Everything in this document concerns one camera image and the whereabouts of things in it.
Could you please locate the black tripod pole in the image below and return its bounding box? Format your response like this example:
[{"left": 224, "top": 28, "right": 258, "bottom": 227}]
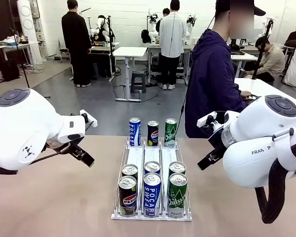
[{"left": 252, "top": 18, "right": 274, "bottom": 80}]

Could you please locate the blue Pocari Sweat can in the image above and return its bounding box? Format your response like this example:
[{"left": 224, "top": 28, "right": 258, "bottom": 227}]
[
  {"left": 144, "top": 160, "right": 161, "bottom": 175},
  {"left": 143, "top": 172, "right": 162, "bottom": 218},
  {"left": 128, "top": 117, "right": 142, "bottom": 146}
]

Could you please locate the seated person in dark top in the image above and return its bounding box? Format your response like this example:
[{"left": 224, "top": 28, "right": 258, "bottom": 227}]
[{"left": 285, "top": 22, "right": 296, "bottom": 48}]

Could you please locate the person in white shirt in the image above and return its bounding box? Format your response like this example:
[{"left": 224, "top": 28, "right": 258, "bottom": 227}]
[{"left": 159, "top": 0, "right": 187, "bottom": 90}]

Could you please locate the white cluttered work table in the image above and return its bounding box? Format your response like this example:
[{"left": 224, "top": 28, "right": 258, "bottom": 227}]
[{"left": 0, "top": 40, "right": 40, "bottom": 79}]

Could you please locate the green Chilsung Cider can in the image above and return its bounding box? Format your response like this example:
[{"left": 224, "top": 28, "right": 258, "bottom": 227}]
[
  {"left": 168, "top": 161, "right": 186, "bottom": 176},
  {"left": 164, "top": 118, "right": 178, "bottom": 148},
  {"left": 168, "top": 172, "right": 188, "bottom": 218}
]

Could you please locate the grey plastic step stool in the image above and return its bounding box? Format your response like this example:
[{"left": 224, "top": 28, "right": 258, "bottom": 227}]
[{"left": 130, "top": 71, "right": 147, "bottom": 94}]

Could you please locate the person's right forearm purple sleeve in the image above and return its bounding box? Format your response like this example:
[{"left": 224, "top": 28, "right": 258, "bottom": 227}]
[{"left": 230, "top": 82, "right": 248, "bottom": 113}]

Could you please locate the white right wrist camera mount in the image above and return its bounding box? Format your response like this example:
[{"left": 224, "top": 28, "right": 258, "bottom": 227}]
[{"left": 196, "top": 111, "right": 218, "bottom": 131}]

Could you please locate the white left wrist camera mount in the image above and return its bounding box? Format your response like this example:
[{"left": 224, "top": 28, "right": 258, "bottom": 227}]
[{"left": 79, "top": 109, "right": 98, "bottom": 128}]

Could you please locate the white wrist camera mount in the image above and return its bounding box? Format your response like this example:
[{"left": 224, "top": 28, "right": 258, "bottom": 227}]
[
  {"left": 79, "top": 109, "right": 98, "bottom": 128},
  {"left": 196, "top": 111, "right": 218, "bottom": 131}
]

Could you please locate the seated person in beige jacket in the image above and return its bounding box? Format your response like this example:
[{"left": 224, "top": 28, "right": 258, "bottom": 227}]
[{"left": 244, "top": 36, "right": 286, "bottom": 83}]

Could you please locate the white height-adjustable desk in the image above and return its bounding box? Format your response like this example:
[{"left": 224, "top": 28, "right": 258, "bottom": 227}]
[{"left": 112, "top": 46, "right": 148, "bottom": 102}]

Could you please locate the white desk with monitor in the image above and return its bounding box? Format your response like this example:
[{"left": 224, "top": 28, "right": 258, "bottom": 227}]
[{"left": 230, "top": 44, "right": 259, "bottom": 78}]

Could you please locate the black microphone stand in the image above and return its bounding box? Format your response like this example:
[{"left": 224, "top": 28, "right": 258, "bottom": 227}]
[{"left": 9, "top": 28, "right": 51, "bottom": 99}]

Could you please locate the clear three-lane can rack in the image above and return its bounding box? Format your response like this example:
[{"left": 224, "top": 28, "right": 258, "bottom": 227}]
[{"left": 111, "top": 137, "right": 192, "bottom": 221}]

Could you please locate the person in purple hoodie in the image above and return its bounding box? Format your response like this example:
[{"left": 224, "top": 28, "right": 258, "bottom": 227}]
[{"left": 185, "top": 0, "right": 266, "bottom": 139}]

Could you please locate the black Pepsi can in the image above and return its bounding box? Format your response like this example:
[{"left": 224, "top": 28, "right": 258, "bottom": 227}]
[
  {"left": 147, "top": 120, "right": 160, "bottom": 147},
  {"left": 118, "top": 175, "right": 138, "bottom": 217},
  {"left": 121, "top": 163, "right": 139, "bottom": 180}
]

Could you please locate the large white rounded table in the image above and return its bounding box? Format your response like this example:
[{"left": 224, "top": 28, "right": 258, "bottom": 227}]
[{"left": 234, "top": 78, "right": 296, "bottom": 109}]

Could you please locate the person in black clothes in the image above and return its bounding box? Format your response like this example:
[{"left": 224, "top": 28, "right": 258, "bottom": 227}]
[{"left": 61, "top": 0, "right": 92, "bottom": 88}]

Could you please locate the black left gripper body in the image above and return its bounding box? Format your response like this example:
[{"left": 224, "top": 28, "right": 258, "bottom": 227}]
[{"left": 44, "top": 134, "right": 86, "bottom": 155}]

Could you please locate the white tower air conditioner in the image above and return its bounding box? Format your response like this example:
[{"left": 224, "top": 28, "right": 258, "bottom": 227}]
[{"left": 16, "top": 0, "right": 44, "bottom": 65}]

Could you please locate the black bag under table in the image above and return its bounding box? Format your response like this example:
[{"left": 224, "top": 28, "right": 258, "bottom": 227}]
[{"left": 1, "top": 59, "right": 21, "bottom": 82}]

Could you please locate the white humanoid robot black vest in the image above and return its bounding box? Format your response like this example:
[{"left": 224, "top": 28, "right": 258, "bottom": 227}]
[{"left": 90, "top": 14, "right": 114, "bottom": 43}]

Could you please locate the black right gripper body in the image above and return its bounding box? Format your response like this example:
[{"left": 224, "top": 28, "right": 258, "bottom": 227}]
[{"left": 207, "top": 123, "right": 228, "bottom": 153}]

